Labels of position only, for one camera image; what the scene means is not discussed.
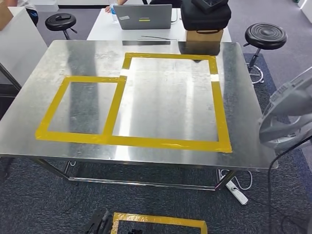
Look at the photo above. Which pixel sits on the grey plastic wheel hubcap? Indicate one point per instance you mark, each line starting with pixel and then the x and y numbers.
pixel 287 100

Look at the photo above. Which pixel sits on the steel workbench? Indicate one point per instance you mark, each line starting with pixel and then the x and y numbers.
pixel 85 61

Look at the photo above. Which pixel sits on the thin black stick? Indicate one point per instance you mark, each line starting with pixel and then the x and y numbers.
pixel 158 37

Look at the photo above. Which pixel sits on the grey laptop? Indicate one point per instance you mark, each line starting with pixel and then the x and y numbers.
pixel 143 16

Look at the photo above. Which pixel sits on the white desk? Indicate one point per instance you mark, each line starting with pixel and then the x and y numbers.
pixel 19 55
pixel 104 32

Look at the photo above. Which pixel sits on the black carry bag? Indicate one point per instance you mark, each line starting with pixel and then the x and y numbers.
pixel 205 19

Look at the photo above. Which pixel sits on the black robot right foot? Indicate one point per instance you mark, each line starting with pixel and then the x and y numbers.
pixel 135 232

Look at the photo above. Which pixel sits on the black robot foot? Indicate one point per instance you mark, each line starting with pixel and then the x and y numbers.
pixel 100 221
pixel 135 232

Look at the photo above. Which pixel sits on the clear water bottle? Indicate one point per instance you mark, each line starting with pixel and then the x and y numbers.
pixel 113 11

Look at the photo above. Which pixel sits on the person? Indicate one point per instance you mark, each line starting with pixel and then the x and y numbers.
pixel 108 9
pixel 24 4

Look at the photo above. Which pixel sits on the black robot left foot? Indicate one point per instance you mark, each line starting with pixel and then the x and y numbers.
pixel 100 221

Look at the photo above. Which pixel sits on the white power strip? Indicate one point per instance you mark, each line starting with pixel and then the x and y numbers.
pixel 237 193

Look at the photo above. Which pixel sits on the black tray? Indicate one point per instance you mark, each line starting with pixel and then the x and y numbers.
pixel 209 4

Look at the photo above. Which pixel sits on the black round stool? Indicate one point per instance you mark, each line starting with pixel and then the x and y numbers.
pixel 265 35
pixel 60 22

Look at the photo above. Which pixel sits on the large yellow tape frame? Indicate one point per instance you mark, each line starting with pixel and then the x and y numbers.
pixel 221 122

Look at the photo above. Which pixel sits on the yellow floor tape frame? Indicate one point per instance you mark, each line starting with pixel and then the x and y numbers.
pixel 158 219

